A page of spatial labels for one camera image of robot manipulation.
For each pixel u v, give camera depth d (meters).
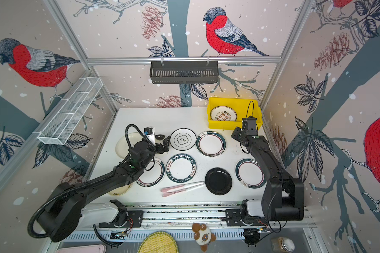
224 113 1.18
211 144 1.01
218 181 0.84
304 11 0.73
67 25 0.78
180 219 0.75
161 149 0.74
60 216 0.41
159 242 0.67
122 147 1.02
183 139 1.04
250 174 0.88
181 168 0.90
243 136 0.65
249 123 0.66
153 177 0.85
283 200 0.41
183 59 0.95
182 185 0.83
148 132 0.70
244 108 1.18
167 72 1.07
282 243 0.59
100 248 0.65
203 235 0.67
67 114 0.76
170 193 0.80
